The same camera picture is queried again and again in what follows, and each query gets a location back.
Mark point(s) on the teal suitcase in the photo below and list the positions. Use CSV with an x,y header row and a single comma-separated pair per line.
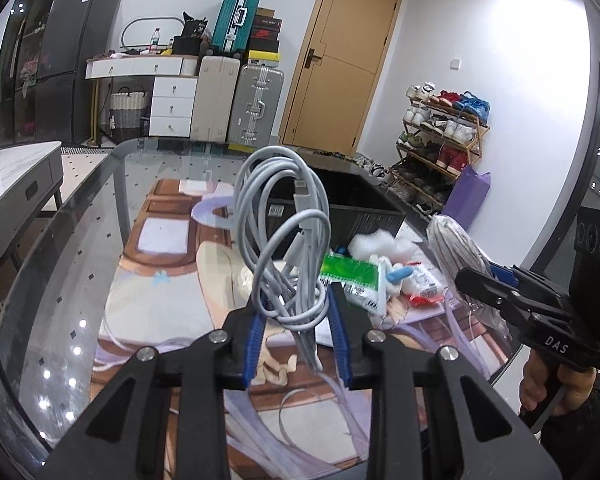
x,y
233,26

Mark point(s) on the beige suitcase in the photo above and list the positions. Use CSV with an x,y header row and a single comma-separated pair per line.
x,y
216,84

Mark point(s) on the plastic water bottle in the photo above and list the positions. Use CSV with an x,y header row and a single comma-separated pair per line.
x,y
154,41

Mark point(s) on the red white pouch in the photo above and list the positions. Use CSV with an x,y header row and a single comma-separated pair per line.
x,y
421,288

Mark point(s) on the silver suitcase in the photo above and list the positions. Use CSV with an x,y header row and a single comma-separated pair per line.
x,y
255,105

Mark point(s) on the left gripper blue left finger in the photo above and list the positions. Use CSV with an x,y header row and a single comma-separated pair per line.
x,y
252,344

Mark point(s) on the wooden shoe rack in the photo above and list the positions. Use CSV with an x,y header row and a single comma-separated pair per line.
x,y
442,136

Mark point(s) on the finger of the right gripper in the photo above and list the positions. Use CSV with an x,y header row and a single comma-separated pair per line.
x,y
504,274
501,295

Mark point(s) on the purple bag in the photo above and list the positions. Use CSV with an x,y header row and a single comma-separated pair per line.
x,y
467,196

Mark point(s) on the black refrigerator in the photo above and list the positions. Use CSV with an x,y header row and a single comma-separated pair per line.
x,y
76,30

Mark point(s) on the green medicine packet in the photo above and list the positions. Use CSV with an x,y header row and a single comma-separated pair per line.
x,y
362,282

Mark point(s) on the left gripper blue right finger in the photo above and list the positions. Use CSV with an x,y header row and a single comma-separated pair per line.
x,y
337,312

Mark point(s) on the anime print table mat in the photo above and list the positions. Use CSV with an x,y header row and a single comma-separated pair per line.
x,y
178,278

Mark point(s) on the wooden door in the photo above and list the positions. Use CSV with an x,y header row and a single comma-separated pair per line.
x,y
337,73

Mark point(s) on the stacked shoe boxes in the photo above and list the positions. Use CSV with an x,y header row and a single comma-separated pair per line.
x,y
263,43

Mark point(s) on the grey side cabinet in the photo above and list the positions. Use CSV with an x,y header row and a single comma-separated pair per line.
x,y
30,176

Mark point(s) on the white drawer desk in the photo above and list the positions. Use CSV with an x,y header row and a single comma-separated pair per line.
x,y
172,89

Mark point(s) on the black bag on desk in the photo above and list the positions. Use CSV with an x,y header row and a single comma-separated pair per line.
x,y
190,40

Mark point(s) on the black storage box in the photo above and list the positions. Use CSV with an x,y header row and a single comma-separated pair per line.
x,y
355,206

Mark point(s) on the white plush toy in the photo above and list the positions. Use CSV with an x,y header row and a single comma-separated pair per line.
x,y
391,277

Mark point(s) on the woven laundry basket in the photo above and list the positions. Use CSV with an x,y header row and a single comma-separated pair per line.
x,y
127,108

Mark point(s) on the white rope bundle bag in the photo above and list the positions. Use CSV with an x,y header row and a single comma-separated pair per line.
x,y
454,251

